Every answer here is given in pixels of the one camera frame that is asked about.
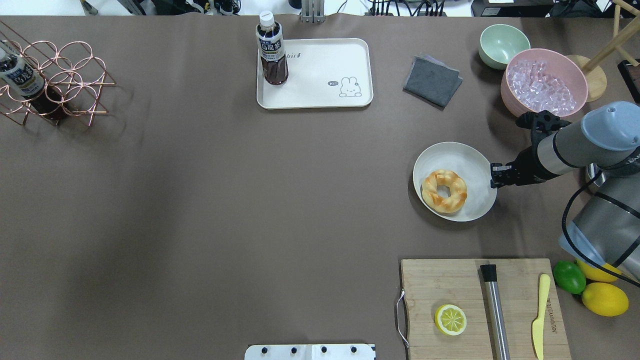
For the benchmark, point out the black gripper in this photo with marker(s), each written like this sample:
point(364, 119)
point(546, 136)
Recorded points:
point(528, 168)

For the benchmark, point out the glazed donut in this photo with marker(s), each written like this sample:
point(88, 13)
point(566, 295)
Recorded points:
point(444, 191)

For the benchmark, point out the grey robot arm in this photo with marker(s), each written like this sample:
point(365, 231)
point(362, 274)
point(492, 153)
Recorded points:
point(606, 230)

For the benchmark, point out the white rabbit tray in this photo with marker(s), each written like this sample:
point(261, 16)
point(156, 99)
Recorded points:
point(323, 73)

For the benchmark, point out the tea bottle on tray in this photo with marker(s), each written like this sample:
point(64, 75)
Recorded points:
point(271, 49)

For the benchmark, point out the steel muddler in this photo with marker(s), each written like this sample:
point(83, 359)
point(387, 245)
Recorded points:
point(497, 319)

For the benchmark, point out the pink bowl with ice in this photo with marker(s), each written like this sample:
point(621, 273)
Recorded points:
point(539, 79)

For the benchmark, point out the yellow plastic knife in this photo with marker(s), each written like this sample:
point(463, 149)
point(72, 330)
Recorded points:
point(537, 325)

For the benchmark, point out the grey folded cloth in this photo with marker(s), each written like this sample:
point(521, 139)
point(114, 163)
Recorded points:
point(432, 80)

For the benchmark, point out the green lime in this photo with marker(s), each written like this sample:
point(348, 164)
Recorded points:
point(569, 277)

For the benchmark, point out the wooden cutting board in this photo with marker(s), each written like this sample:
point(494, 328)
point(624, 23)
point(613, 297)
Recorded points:
point(430, 283)

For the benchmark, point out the green bowl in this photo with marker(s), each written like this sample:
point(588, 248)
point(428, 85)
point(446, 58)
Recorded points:
point(499, 43)

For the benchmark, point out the wooden stand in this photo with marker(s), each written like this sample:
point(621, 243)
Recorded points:
point(591, 68)

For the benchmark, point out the yellow lemon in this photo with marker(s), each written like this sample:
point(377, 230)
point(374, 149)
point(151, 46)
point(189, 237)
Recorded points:
point(594, 274)
point(605, 299)

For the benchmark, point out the lemon half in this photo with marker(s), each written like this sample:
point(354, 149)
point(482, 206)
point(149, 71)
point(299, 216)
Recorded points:
point(450, 319)

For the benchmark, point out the tea bottle in rack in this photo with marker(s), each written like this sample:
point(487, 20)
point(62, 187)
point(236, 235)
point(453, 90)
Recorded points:
point(32, 86)

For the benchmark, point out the grey metal bracket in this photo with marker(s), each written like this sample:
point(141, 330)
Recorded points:
point(313, 11)

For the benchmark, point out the white mount plate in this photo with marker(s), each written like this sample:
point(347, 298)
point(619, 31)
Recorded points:
point(331, 351)

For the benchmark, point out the copper wire bottle rack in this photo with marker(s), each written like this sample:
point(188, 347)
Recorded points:
point(73, 71)

